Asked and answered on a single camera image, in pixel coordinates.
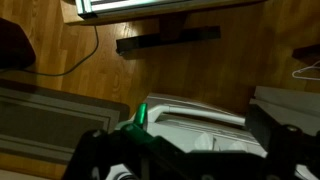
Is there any dark furniture foot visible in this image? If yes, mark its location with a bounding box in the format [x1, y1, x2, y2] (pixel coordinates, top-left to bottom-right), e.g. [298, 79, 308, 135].
[292, 44, 320, 63]

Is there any white wire clothes hanger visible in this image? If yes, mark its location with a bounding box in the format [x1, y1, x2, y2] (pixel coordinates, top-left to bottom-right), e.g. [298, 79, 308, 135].
[292, 59, 320, 82]

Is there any black desk foot bar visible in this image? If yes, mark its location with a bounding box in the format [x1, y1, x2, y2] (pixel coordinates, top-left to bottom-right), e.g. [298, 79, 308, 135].
[115, 25, 222, 56]

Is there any white stove oven handle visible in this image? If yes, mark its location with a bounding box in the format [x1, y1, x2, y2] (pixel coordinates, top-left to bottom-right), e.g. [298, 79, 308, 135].
[151, 103, 248, 127]

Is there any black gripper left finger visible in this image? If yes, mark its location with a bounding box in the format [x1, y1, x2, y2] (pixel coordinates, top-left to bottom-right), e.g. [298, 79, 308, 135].
[63, 102, 188, 180]

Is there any grey cabinet side panel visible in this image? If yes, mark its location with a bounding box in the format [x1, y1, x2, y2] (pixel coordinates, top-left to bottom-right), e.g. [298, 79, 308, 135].
[249, 85, 320, 136]

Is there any dark rounded chair seat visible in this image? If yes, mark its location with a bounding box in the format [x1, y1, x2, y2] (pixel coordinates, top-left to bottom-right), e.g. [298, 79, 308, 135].
[0, 17, 37, 71]

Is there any grey bordered floor rug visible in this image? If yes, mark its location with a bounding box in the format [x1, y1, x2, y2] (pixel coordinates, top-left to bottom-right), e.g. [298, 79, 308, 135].
[0, 78, 131, 165]

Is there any silver framed panel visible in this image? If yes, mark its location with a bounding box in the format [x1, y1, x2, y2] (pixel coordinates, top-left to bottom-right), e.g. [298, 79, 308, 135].
[74, 0, 193, 20]

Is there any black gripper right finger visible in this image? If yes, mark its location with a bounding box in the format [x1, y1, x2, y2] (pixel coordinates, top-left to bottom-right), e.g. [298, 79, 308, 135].
[244, 103, 320, 174]

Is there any black power cable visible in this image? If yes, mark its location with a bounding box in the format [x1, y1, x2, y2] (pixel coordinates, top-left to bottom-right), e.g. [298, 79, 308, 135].
[18, 25, 100, 78]

